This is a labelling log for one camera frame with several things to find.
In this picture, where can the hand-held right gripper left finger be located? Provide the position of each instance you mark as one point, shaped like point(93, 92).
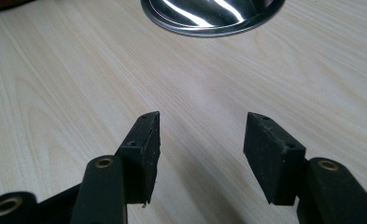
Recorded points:
point(142, 155)

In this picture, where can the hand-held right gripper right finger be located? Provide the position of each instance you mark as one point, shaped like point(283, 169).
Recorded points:
point(274, 161)

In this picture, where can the metal utensil rack stand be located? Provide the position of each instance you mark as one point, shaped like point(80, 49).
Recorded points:
point(209, 15)

